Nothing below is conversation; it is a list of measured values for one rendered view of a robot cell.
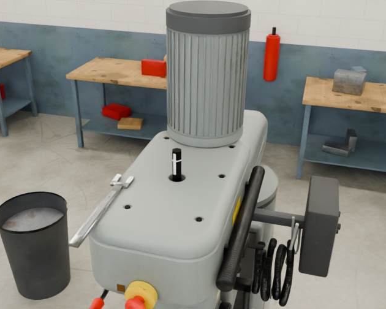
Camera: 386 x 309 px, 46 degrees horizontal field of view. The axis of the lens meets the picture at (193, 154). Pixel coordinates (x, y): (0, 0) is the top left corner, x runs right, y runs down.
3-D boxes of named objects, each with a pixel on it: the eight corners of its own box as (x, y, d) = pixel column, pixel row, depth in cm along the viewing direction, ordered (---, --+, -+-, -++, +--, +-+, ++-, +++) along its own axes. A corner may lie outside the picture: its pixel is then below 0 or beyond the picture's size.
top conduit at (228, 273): (233, 294, 84) (233, 280, 83) (211, 290, 85) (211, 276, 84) (264, 177, 123) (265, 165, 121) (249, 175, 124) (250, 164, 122)
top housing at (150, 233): (209, 319, 85) (212, 251, 77) (82, 290, 91) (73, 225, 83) (249, 190, 125) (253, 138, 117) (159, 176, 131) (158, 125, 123)
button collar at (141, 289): (154, 315, 85) (154, 291, 82) (125, 308, 87) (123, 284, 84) (158, 307, 87) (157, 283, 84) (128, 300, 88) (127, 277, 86)
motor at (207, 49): (234, 153, 110) (243, 17, 95) (156, 142, 114) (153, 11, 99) (248, 121, 127) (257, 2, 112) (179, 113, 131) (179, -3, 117)
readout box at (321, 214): (331, 279, 125) (344, 217, 115) (297, 273, 127) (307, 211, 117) (331, 236, 142) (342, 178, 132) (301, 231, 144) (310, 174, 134)
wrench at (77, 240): (83, 249, 77) (83, 246, 77) (62, 246, 78) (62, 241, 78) (134, 179, 98) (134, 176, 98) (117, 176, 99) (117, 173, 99)
